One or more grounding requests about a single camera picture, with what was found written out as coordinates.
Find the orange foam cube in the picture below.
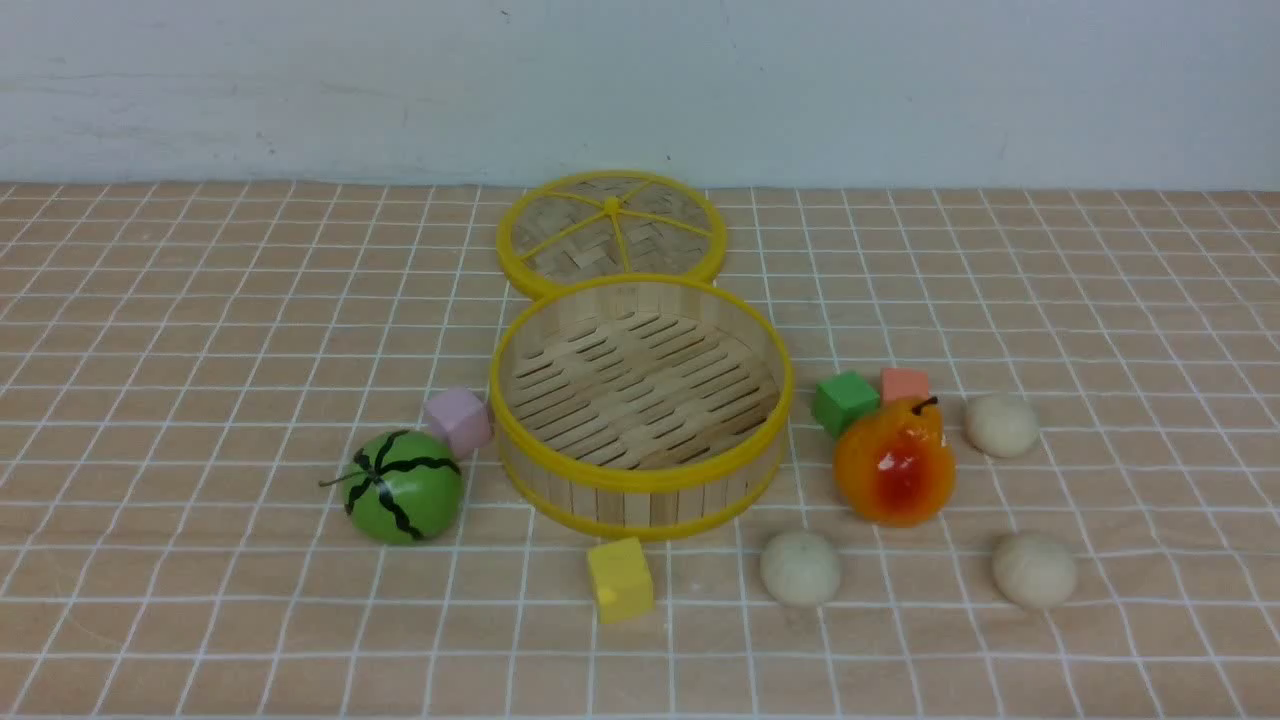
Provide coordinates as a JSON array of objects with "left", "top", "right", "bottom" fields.
[{"left": 879, "top": 366, "right": 932, "bottom": 406}]

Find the orange toy pear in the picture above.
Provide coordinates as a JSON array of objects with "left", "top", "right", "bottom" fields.
[{"left": 833, "top": 396, "right": 957, "bottom": 528}]

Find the white bun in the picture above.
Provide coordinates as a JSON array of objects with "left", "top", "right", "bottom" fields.
[
  {"left": 991, "top": 530, "right": 1078, "bottom": 610},
  {"left": 759, "top": 530, "right": 842, "bottom": 607},
  {"left": 964, "top": 393, "right": 1041, "bottom": 457}
]

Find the green toy watermelon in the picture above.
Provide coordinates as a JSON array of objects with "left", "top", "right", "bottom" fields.
[{"left": 317, "top": 429, "right": 465, "bottom": 544}]

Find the yellow bamboo steamer lid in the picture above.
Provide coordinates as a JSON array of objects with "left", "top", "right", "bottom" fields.
[{"left": 495, "top": 170, "right": 730, "bottom": 299}]

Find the pink foam cube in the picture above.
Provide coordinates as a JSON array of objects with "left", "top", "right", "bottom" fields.
[{"left": 422, "top": 387, "right": 494, "bottom": 457}]

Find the yellow foam cube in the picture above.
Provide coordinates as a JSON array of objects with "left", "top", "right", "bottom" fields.
[{"left": 586, "top": 537, "right": 655, "bottom": 624}]

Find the green foam cube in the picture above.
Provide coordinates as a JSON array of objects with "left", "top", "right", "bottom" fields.
[{"left": 810, "top": 372, "right": 881, "bottom": 439}]

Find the yellow bamboo steamer tray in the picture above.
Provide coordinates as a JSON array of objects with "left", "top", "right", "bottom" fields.
[{"left": 489, "top": 274, "right": 795, "bottom": 542}]

